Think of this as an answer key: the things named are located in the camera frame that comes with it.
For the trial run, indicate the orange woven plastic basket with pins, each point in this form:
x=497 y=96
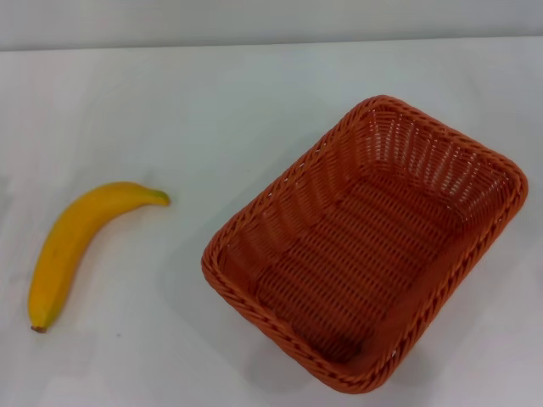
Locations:
x=348 y=271

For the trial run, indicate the yellow banana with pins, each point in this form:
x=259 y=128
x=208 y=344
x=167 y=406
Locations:
x=68 y=241

